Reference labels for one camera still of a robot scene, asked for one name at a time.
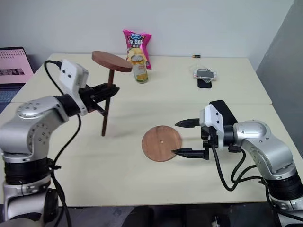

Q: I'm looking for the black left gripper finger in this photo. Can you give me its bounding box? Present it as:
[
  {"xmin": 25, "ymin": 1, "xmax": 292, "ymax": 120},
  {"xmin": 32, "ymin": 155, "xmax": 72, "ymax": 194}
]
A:
[
  {"xmin": 94, "ymin": 87, "xmax": 120, "ymax": 99},
  {"xmin": 93, "ymin": 83, "xmax": 119, "ymax": 92}
]

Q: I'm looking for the black right wrist housing block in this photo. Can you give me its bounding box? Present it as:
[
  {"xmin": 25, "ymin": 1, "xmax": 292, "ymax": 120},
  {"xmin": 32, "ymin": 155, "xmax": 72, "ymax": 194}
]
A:
[{"xmin": 209, "ymin": 100, "xmax": 238, "ymax": 126}]

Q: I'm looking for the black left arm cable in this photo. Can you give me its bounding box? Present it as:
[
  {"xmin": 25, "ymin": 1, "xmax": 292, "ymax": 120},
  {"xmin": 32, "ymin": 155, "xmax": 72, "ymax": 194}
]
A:
[{"xmin": 44, "ymin": 60, "xmax": 82, "ymax": 227}]

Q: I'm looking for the yellow drink bottle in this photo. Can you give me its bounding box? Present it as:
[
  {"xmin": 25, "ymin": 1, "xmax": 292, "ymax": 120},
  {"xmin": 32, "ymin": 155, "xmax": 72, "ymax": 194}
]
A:
[{"xmin": 131, "ymin": 56, "xmax": 149, "ymax": 84}]

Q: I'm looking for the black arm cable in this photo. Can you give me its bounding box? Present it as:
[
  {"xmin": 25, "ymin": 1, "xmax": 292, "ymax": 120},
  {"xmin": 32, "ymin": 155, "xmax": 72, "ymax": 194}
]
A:
[
  {"xmin": 44, "ymin": 60, "xmax": 82, "ymax": 227},
  {"xmin": 211, "ymin": 143, "xmax": 263, "ymax": 192}
]

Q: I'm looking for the white phone in clear bag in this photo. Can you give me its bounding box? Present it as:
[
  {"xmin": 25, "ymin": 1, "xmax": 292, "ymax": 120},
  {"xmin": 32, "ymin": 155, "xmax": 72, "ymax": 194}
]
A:
[{"xmin": 189, "ymin": 63, "xmax": 218, "ymax": 82}]

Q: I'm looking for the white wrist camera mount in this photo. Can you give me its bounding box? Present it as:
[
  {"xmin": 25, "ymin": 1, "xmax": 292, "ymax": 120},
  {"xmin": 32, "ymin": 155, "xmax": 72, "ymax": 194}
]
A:
[
  {"xmin": 199, "ymin": 104, "xmax": 224, "ymax": 151},
  {"xmin": 58, "ymin": 59, "xmax": 89, "ymax": 116}
]

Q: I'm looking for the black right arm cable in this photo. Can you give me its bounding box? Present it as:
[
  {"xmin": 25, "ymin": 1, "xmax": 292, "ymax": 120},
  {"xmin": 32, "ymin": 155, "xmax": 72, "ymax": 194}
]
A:
[{"xmin": 211, "ymin": 143, "xmax": 263, "ymax": 192}]

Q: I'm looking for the round wooden base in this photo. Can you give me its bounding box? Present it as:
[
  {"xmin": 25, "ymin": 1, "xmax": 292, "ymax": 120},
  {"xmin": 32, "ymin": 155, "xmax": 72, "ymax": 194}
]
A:
[{"xmin": 141, "ymin": 125, "xmax": 182, "ymax": 163}]

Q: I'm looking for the wooden pole with round disc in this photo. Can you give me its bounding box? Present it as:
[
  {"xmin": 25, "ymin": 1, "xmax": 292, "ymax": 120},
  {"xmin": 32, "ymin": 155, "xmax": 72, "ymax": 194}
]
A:
[{"xmin": 91, "ymin": 51, "xmax": 133, "ymax": 137}]

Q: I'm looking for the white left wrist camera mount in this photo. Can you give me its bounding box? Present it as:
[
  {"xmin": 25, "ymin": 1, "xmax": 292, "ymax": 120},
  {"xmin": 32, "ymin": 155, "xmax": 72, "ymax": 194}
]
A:
[{"xmin": 58, "ymin": 59, "xmax": 89, "ymax": 116}]

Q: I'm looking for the pink potato chips bag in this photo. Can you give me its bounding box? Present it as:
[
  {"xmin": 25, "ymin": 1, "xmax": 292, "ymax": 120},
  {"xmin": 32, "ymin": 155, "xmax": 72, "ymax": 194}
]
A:
[{"xmin": 123, "ymin": 29, "xmax": 152, "ymax": 70}]

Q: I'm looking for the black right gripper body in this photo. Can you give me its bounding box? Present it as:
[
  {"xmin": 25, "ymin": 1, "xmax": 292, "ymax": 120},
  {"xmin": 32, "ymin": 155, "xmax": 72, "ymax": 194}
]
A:
[{"xmin": 200, "ymin": 125, "xmax": 220, "ymax": 152}]

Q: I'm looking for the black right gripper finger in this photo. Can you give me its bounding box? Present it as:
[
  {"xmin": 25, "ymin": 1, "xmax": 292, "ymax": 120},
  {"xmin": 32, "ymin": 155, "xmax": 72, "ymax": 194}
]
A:
[
  {"xmin": 174, "ymin": 119, "xmax": 201, "ymax": 128},
  {"xmin": 171, "ymin": 148, "xmax": 210, "ymax": 160}
]

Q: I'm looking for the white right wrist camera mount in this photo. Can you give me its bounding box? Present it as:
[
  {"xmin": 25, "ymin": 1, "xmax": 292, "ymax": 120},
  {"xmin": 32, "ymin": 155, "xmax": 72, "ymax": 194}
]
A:
[{"xmin": 199, "ymin": 104, "xmax": 224, "ymax": 151}]

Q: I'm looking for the open laptop with pink screen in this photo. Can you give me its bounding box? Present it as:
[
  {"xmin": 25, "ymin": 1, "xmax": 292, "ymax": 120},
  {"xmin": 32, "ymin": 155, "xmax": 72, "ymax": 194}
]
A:
[{"xmin": 0, "ymin": 46, "xmax": 35, "ymax": 114}]

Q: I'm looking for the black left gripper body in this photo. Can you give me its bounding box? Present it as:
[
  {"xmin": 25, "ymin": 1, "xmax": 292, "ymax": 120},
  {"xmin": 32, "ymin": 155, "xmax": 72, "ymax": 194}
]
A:
[{"xmin": 79, "ymin": 84, "xmax": 106, "ymax": 116}]

